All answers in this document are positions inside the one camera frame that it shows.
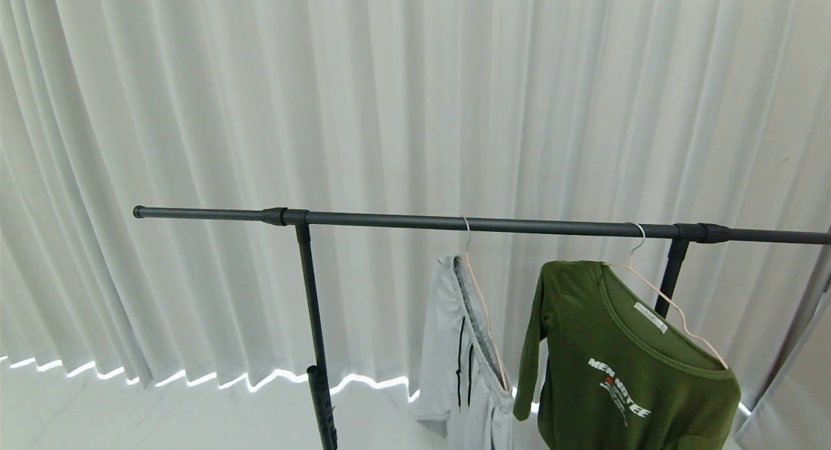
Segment white curtain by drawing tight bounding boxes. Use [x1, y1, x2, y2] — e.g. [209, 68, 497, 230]
[0, 0, 831, 418]

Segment pink clothes hanger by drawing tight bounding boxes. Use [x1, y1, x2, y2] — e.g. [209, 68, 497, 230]
[604, 223, 730, 371]
[460, 217, 510, 392]

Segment black clothes rack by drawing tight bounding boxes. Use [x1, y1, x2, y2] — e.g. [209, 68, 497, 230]
[133, 205, 831, 450]

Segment pale grey shorts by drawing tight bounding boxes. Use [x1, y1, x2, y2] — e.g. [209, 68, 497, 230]
[410, 255, 517, 450]

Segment green garment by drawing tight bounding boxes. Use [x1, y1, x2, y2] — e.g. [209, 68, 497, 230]
[513, 260, 742, 450]

